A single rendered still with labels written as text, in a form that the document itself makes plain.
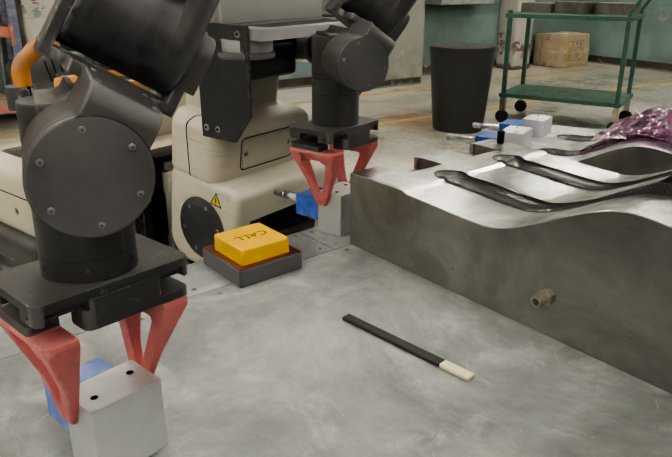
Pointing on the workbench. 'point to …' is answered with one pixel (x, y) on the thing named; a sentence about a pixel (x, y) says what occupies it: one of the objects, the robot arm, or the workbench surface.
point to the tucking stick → (410, 348)
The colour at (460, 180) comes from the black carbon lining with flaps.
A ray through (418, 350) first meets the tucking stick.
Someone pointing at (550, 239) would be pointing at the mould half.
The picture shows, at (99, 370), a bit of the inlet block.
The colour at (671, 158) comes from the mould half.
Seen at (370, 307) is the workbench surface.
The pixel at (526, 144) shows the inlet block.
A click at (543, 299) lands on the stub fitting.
